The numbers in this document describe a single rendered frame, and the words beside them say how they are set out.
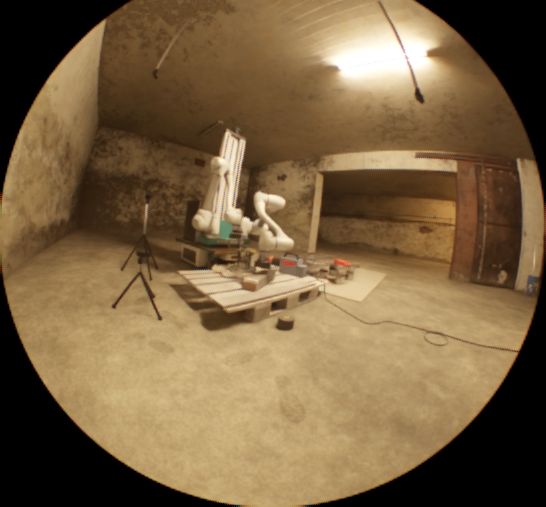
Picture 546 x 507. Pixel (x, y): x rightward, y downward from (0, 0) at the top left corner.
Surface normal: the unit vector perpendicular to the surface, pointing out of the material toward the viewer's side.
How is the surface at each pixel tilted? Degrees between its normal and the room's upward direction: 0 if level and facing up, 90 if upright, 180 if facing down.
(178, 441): 0
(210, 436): 0
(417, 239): 90
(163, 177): 90
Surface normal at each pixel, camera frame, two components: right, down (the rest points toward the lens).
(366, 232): -0.67, -0.06
